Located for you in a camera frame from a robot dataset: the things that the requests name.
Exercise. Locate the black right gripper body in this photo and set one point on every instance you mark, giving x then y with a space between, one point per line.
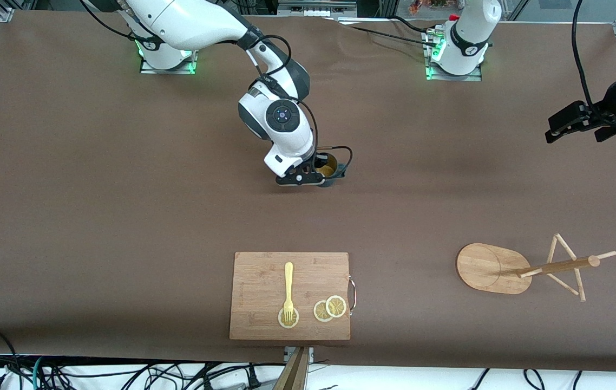
321 161

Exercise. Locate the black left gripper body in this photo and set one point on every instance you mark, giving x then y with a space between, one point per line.
604 114

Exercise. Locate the teal cup yellow inside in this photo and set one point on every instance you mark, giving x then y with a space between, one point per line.
329 170

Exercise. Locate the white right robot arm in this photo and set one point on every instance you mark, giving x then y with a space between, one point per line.
189 21

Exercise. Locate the wooden cup rack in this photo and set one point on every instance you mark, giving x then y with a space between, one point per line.
481 268

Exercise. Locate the yellow plastic fork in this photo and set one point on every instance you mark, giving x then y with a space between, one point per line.
288 281

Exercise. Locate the lemon slice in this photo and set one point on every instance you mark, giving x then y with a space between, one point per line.
336 306
288 323
319 311

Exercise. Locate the white power strip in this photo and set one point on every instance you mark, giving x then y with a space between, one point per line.
316 8

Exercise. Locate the orange object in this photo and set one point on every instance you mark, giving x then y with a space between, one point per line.
427 5

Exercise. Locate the black power plug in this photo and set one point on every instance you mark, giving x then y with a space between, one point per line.
254 379

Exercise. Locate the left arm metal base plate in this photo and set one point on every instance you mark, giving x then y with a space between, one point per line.
473 76

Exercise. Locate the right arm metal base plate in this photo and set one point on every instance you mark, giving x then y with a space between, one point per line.
178 67

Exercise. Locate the camera mount pole with bracket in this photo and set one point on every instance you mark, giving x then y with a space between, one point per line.
294 374

